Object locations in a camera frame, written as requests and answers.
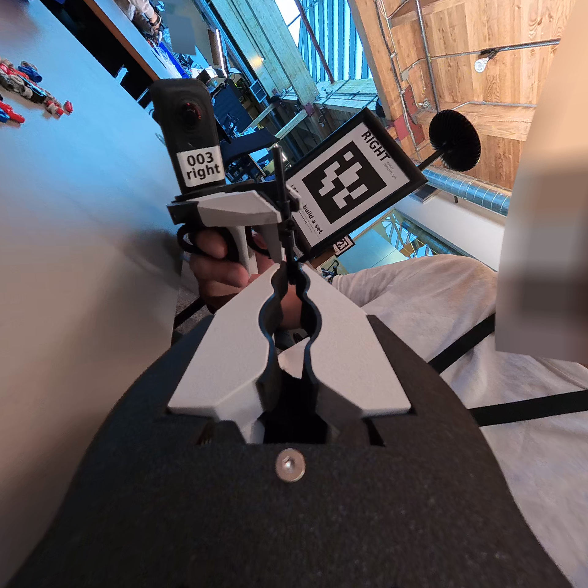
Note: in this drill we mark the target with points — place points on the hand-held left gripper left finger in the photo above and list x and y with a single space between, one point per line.
220 363

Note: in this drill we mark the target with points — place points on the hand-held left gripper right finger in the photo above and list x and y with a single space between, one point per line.
358 363

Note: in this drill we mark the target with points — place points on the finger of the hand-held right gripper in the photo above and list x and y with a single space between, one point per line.
271 241
234 209

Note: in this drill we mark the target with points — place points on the black lego axle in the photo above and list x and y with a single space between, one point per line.
281 183

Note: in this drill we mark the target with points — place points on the pile of loose lego pieces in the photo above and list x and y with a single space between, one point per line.
16 80

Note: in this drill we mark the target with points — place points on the person's right hand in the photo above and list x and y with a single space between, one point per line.
216 275

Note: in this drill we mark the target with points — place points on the black framed marker sign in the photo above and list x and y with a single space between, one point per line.
349 183

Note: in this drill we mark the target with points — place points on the person's white shirt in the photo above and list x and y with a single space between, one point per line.
528 482

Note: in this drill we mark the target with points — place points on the black disc on rod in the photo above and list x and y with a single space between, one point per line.
454 140

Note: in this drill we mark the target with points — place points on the white round ceiling lamp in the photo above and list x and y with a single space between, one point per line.
481 64

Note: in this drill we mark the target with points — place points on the red steel bracket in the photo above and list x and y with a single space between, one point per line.
411 119

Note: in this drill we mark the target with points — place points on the silver spiral air duct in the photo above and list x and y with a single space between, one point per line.
468 190

